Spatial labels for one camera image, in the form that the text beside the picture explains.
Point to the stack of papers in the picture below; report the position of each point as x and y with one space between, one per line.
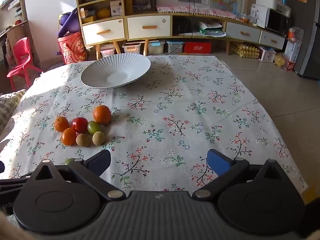
211 28

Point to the orange tomato front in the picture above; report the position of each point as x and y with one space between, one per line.
102 115

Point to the red plastic chair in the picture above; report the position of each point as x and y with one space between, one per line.
22 55

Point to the white ribbed bowl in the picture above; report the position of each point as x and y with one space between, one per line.
115 71

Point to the orange pumpkin ornament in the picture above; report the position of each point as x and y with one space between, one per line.
103 13

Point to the grey drawer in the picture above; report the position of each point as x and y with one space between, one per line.
243 33
272 40

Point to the green lime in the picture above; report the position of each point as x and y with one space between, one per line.
94 127

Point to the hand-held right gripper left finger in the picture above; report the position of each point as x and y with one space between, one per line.
100 160

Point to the low wooden tv cabinet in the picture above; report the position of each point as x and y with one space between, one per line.
217 18

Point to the grey refrigerator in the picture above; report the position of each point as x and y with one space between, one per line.
307 30

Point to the brown round fruit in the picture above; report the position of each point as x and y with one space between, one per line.
83 140

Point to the white box on shelf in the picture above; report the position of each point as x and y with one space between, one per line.
116 8

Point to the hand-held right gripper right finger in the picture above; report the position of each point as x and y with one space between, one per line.
217 162

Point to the small brown potato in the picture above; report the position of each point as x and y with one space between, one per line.
98 138

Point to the world map poster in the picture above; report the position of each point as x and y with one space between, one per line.
225 1

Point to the beige knitted cushion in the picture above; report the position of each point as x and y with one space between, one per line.
10 105

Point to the pile of yellow packets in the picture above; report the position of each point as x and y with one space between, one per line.
246 50

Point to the purple plastic toy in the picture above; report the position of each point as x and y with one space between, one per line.
67 21

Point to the green jujube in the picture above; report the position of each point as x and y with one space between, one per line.
70 160

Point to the pink lace cloth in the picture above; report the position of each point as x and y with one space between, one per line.
180 9

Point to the small white printed box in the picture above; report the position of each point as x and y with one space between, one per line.
267 55

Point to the orange mandarin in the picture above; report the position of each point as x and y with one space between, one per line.
61 124
69 136

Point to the clear storage box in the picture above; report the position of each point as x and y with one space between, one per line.
175 47
156 47
108 51
132 48

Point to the white drawer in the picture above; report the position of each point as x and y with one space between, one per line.
103 32
149 27

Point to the red cardboard box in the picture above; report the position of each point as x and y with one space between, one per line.
197 48

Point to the black microwave oven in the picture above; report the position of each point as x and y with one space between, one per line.
277 22

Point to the floral tablecloth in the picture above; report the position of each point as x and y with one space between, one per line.
175 110

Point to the tall white carton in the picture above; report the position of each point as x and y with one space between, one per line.
293 53

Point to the orange bottle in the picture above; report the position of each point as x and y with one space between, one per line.
291 33

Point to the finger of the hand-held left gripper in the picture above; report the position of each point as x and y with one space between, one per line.
1 167
15 182

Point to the red tomato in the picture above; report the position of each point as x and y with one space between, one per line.
80 125

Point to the yellow plastic bag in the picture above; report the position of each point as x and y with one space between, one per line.
280 60

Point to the wooden shelf cabinet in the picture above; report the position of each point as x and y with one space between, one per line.
125 12

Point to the red printed bucket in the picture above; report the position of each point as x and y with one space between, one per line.
72 48

